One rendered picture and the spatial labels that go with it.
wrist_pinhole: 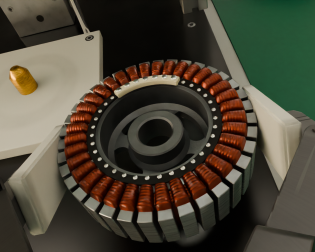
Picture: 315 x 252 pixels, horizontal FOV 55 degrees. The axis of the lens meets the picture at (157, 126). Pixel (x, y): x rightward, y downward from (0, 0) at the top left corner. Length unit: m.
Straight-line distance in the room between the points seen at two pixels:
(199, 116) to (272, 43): 0.19
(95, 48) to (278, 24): 0.21
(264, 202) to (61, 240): 0.14
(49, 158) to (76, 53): 0.20
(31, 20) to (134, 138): 0.29
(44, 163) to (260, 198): 0.14
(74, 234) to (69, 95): 0.13
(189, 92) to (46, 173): 0.09
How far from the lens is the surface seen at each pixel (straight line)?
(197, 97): 0.18
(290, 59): 0.34
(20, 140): 0.29
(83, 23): 0.37
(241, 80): 0.32
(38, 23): 0.43
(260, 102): 0.16
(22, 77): 0.32
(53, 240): 0.24
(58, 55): 0.36
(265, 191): 0.23
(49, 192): 0.16
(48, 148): 0.17
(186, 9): 0.38
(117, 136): 0.20
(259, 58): 0.34
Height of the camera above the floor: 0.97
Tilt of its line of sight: 50 degrees down
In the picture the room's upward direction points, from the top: 17 degrees counter-clockwise
